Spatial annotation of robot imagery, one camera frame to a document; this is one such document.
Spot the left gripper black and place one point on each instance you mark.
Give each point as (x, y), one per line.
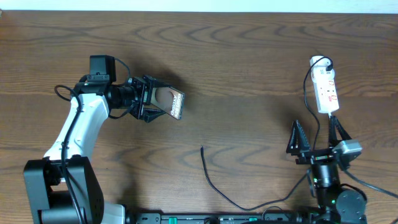
(145, 87)

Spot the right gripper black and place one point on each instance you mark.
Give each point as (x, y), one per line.
(314, 156)

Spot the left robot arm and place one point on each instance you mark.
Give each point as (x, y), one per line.
(62, 186)

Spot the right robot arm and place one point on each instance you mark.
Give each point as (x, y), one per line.
(337, 202)

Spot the white power strip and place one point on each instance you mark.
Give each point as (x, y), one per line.
(323, 78)

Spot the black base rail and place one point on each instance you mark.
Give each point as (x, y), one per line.
(157, 218)

